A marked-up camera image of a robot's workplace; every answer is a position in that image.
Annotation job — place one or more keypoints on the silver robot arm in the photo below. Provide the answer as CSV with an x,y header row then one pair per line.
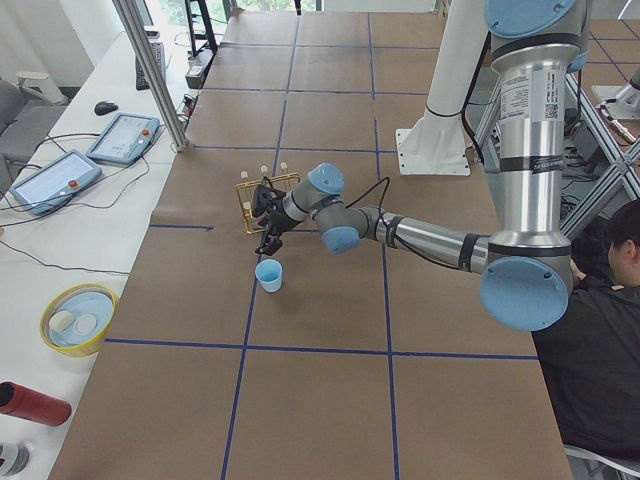
x,y
525,266

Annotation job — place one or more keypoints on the light blue cup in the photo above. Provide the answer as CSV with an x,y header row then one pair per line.
x,y
269,274

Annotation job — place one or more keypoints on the red thermos bottle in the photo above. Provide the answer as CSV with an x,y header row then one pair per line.
x,y
28,404

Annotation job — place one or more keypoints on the near teach pendant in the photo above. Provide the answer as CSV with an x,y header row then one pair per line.
x,y
56,184

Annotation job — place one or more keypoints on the yellow bowl with blue plate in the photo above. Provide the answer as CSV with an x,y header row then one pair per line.
x,y
93,306

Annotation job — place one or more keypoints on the aluminium frame post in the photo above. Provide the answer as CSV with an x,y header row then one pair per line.
x,y
133,25

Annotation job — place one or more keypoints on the far teach pendant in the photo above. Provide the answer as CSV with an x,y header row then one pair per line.
x,y
124,140

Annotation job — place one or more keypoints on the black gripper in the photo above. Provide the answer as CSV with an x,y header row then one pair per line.
x,y
280,220

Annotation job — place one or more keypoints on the white round cake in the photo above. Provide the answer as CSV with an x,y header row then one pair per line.
x,y
61,320

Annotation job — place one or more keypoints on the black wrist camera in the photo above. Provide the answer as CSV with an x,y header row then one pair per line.
x,y
261,200

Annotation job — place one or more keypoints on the gold wire cup holder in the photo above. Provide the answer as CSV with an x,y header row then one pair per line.
x,y
279,184

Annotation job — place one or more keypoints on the black computer mouse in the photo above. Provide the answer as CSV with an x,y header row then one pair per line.
x,y
105,107

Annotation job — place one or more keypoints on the person in black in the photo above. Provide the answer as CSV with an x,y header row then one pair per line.
x,y
590,357

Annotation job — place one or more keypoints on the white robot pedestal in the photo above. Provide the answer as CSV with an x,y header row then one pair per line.
x,y
436,145

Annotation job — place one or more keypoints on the teach pendant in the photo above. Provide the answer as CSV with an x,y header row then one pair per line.
x,y
124,140
56,184

